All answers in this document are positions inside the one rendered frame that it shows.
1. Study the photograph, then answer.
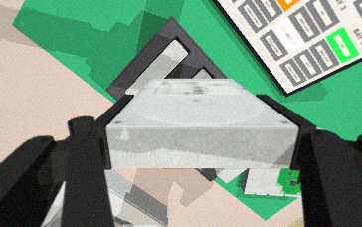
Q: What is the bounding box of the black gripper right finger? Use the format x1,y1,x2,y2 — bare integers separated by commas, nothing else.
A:
256,94,362,227

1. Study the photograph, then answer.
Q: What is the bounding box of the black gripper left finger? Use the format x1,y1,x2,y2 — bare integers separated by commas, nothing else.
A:
0,95,134,227

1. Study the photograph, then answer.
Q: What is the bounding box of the green mat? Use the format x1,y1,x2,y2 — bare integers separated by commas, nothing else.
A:
12,0,362,221

